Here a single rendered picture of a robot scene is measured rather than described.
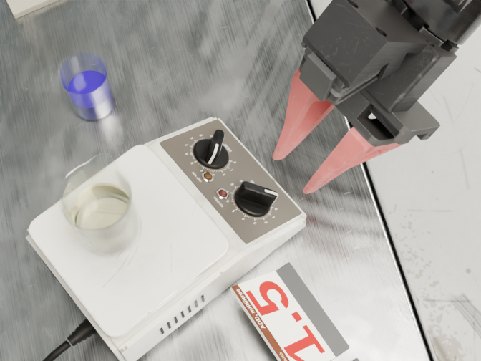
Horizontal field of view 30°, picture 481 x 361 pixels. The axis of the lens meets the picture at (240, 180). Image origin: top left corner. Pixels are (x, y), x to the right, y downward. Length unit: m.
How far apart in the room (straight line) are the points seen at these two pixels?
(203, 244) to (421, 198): 0.22
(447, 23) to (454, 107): 0.27
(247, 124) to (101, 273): 0.22
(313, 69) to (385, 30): 0.05
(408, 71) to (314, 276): 0.25
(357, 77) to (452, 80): 0.35
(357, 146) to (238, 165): 0.18
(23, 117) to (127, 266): 0.23
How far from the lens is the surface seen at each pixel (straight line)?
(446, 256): 0.81
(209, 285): 0.72
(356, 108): 0.62
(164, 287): 0.70
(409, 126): 0.61
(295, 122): 0.65
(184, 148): 0.77
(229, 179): 0.76
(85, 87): 0.84
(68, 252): 0.71
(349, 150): 0.62
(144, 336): 0.72
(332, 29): 0.54
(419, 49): 0.59
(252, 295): 0.75
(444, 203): 0.82
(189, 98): 0.85
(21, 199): 0.84
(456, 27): 0.61
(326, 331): 0.77
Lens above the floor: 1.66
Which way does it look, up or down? 68 degrees down
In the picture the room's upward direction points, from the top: 2 degrees counter-clockwise
